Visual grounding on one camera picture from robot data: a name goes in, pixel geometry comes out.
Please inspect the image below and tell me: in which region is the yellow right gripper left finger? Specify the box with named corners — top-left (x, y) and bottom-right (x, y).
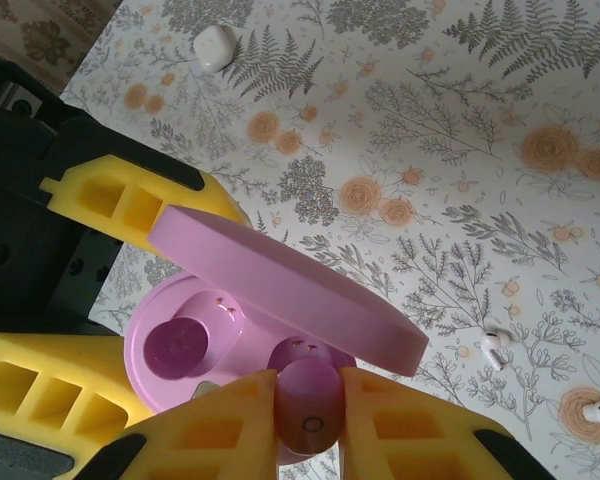
top-left (77, 369), bottom-right (280, 480)

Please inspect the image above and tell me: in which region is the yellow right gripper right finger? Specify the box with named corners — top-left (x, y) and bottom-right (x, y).
top-left (338, 367), bottom-right (539, 480)

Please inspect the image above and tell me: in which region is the pink wireless earbud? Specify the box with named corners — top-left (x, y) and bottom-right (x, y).
top-left (274, 358), bottom-right (345, 455)

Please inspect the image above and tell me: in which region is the pink earbud charging case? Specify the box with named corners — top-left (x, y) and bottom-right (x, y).
top-left (122, 203), bottom-right (429, 480)

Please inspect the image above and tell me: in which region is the white earbud charging case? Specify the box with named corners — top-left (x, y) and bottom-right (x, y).
top-left (193, 24), bottom-right (236, 75)

